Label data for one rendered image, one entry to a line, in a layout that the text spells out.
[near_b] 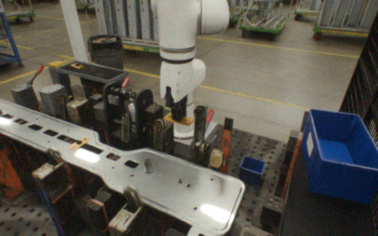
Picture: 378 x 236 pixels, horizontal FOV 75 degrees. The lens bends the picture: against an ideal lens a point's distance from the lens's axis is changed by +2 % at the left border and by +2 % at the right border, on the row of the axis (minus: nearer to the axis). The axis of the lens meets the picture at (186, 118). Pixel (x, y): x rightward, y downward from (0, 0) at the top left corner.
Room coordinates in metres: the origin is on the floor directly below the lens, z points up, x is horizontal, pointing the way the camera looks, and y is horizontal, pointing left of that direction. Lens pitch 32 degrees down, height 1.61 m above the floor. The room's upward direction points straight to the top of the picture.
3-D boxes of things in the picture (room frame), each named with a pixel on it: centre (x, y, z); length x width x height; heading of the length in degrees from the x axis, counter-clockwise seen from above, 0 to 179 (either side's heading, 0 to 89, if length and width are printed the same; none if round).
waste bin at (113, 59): (3.64, 1.20, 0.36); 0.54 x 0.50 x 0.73; 152
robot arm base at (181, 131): (1.20, 0.02, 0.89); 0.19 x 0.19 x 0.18
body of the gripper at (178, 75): (0.58, 0.02, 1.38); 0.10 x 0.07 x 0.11; 153
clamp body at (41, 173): (0.61, 0.46, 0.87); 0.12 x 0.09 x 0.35; 153
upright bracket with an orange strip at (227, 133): (0.67, -0.14, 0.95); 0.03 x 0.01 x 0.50; 63
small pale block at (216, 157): (0.66, -0.11, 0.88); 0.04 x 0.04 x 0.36; 63
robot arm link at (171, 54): (0.58, 0.02, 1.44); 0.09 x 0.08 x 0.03; 153
